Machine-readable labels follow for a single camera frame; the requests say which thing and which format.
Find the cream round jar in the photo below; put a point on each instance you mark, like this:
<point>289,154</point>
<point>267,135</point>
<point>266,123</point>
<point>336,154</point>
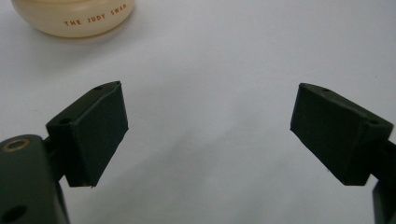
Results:
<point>74,15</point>

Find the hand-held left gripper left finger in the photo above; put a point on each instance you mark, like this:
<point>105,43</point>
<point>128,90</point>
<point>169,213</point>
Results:
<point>93,137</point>

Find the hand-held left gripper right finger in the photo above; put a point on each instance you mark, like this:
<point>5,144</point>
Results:
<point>330,133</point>

